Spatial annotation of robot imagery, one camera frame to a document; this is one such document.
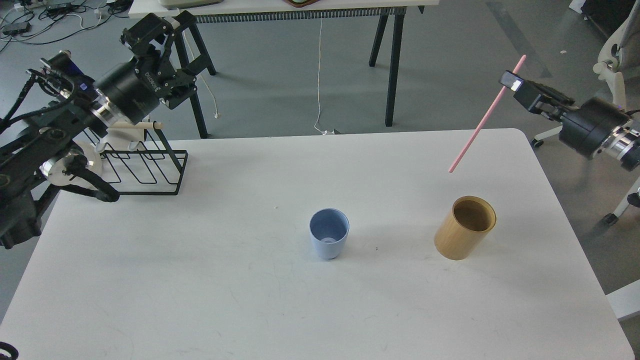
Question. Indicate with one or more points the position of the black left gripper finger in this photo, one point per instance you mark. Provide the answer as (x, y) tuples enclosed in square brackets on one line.
[(150, 40), (185, 50)]

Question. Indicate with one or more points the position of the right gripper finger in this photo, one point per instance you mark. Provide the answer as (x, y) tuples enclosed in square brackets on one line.
[(537, 98)]

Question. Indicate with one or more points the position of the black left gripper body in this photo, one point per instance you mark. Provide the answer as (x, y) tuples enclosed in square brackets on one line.
[(139, 86)]

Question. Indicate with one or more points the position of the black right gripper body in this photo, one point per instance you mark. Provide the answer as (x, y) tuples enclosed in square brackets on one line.
[(597, 127)]

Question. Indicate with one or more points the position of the pink chopstick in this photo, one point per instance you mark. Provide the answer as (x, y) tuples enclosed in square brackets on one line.
[(482, 123)]

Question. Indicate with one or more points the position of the blue cup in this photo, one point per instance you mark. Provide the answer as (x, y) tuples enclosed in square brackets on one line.
[(329, 229)]

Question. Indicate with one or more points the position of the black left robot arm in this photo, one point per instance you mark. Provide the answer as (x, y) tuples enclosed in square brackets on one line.
[(60, 102)]

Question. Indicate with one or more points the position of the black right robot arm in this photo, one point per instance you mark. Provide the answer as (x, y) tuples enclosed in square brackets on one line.
[(595, 127)]

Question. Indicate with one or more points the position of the white plate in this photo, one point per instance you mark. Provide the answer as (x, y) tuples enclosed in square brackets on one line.
[(57, 170)]

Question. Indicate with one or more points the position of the wooden cylindrical holder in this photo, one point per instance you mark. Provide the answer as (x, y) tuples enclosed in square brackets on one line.
[(467, 223)]

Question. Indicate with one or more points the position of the background table black legs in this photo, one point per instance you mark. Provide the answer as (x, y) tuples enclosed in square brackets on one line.
[(236, 11)]

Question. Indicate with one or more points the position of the black wire dish rack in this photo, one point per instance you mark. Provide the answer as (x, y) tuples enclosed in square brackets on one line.
[(158, 170)]

